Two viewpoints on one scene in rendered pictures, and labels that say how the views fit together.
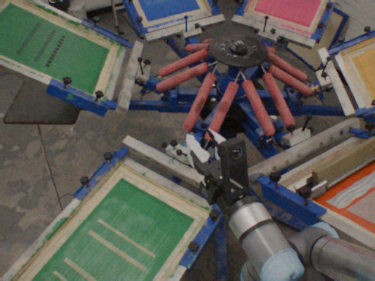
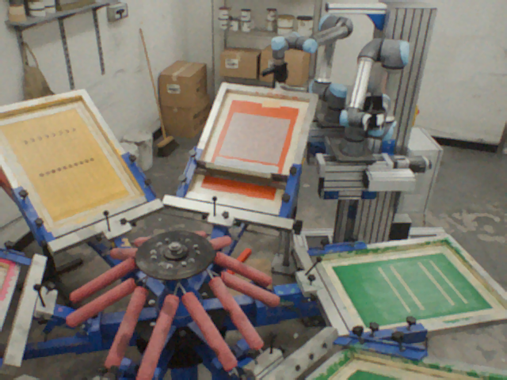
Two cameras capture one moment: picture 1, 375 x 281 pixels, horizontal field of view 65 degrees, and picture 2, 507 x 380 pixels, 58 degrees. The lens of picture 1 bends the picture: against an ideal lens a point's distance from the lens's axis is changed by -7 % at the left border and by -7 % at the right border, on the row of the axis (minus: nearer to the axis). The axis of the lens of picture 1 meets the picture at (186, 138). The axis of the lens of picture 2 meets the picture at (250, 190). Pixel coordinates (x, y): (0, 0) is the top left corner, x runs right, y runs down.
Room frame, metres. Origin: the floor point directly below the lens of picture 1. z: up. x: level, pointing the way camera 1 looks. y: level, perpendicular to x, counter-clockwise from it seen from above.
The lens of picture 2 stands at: (2.14, 0.91, 2.42)
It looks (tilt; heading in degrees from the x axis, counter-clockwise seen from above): 31 degrees down; 225
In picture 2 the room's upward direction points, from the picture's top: 1 degrees clockwise
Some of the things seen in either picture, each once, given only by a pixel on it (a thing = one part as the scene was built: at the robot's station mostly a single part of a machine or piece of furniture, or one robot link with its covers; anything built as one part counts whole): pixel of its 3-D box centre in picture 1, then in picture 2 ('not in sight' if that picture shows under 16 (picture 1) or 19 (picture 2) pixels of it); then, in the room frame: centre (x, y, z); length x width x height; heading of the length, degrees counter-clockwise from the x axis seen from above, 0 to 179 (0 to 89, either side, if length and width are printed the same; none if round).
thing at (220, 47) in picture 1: (227, 132); (183, 363); (1.36, -0.26, 0.67); 0.39 x 0.39 x 1.35
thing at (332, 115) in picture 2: not in sight; (335, 112); (-0.32, -0.75, 1.31); 0.15 x 0.15 x 0.10
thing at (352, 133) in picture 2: not in sight; (357, 125); (0.01, -0.38, 1.42); 0.13 x 0.12 x 0.14; 114
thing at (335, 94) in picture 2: not in sight; (337, 95); (-0.32, -0.76, 1.42); 0.13 x 0.12 x 0.14; 88
